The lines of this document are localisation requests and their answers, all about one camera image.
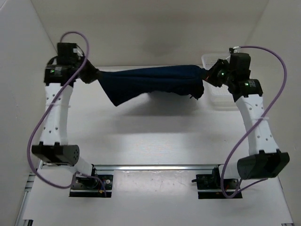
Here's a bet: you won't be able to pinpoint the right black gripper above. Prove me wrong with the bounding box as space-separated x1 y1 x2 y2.
200 59 234 88

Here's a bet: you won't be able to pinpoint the navy blue shorts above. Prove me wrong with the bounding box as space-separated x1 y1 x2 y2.
98 65 207 106

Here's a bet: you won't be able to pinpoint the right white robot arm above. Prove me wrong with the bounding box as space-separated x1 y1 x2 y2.
205 53 290 188

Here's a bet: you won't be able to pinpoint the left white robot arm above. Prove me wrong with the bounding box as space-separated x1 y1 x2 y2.
32 42 99 188

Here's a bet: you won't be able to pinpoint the white plastic mesh basket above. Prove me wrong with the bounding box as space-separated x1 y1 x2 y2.
201 53 238 111

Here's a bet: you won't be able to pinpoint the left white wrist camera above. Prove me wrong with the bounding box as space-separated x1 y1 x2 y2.
72 48 85 57

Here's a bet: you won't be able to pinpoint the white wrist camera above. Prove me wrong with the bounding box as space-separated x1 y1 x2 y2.
72 48 85 57
227 46 240 59

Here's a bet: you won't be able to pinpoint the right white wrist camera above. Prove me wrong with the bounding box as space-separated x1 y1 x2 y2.
227 46 240 59

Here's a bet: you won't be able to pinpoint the aluminium front rail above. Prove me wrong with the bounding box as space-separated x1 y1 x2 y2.
39 164 222 172

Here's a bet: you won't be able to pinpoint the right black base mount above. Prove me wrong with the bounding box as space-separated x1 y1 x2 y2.
191 167 239 200

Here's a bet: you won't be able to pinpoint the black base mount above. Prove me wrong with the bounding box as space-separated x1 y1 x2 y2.
69 170 113 198
191 167 239 200

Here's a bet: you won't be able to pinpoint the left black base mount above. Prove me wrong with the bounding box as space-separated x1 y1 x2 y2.
69 170 113 198

